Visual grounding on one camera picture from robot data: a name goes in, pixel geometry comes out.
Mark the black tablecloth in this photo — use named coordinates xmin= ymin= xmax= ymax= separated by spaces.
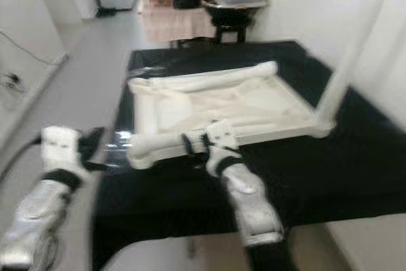
xmin=92 ymin=39 xmax=406 ymax=271

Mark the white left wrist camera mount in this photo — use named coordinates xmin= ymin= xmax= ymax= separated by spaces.
xmin=40 ymin=125 xmax=88 ymax=181

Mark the pink checked cloth table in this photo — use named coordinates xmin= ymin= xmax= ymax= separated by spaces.
xmin=141 ymin=8 xmax=219 ymax=44

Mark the black floor cable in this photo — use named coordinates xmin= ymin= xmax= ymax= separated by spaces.
xmin=0 ymin=30 xmax=67 ymax=91

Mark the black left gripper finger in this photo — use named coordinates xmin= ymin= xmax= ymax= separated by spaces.
xmin=92 ymin=128 xmax=107 ymax=164
xmin=84 ymin=128 xmax=104 ymax=154

